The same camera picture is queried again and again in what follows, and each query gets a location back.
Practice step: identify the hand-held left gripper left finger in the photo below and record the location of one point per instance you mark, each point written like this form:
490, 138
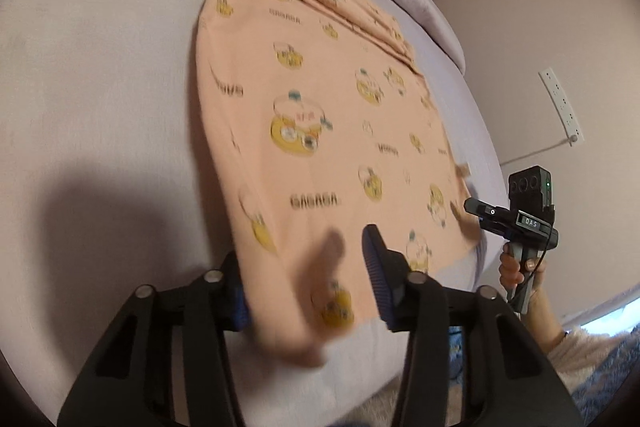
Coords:
241, 307

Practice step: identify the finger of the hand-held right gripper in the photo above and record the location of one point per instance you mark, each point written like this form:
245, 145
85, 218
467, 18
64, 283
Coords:
487, 213

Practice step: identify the person's right forearm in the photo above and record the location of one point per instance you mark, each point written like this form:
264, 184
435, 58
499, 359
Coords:
575, 347

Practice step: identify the person's right hand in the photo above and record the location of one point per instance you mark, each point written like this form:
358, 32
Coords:
512, 269

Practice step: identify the lavender bed sheet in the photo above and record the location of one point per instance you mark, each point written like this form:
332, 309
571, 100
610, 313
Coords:
100, 82

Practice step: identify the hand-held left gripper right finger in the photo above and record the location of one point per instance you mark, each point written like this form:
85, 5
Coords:
377, 277

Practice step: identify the blue patterned cloth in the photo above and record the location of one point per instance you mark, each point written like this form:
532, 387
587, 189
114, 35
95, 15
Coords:
612, 372

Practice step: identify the peach cartoon print shirt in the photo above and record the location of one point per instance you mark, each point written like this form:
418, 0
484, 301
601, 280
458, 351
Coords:
310, 117

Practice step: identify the white power strip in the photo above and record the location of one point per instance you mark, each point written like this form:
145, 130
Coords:
562, 107

